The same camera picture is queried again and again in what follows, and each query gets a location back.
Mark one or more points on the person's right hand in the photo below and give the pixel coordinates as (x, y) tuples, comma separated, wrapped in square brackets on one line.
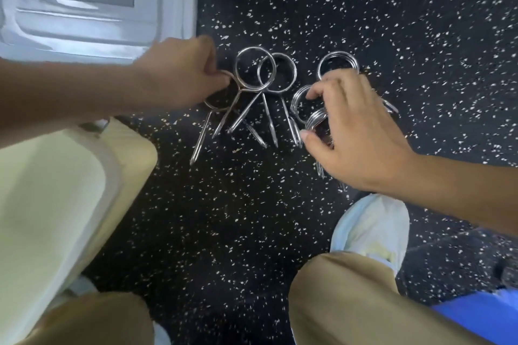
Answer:
[(364, 138)]

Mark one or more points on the person's left hand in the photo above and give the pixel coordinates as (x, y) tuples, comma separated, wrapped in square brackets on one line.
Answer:
[(174, 72)]

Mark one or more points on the person's left thumb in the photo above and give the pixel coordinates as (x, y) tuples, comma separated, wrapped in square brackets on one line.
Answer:
[(216, 84)]

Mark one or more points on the person's right thumb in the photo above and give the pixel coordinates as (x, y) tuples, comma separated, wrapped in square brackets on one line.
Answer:
[(317, 150)]

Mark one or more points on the steel spring barbell collar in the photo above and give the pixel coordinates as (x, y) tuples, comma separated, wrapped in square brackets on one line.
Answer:
[(294, 107), (315, 118), (201, 138)]

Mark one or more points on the person's left forearm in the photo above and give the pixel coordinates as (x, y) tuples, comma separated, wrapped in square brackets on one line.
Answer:
[(68, 100)]

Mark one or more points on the person's right forearm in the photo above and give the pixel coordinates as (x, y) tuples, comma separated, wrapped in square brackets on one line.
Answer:
[(469, 191)]

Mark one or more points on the row of metal clamp rings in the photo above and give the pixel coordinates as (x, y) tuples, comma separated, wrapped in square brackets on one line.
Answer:
[(255, 48)]

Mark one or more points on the white shoe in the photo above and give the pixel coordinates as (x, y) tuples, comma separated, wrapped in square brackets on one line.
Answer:
[(374, 227)]

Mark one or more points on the tan trousers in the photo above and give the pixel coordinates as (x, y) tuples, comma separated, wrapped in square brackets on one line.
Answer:
[(356, 304)]

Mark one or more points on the cream plastic bin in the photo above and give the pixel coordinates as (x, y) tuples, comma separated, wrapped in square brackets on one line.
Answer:
[(56, 203)]

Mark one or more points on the blue plastic object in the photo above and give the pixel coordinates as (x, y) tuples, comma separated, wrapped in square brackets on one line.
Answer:
[(481, 316)]

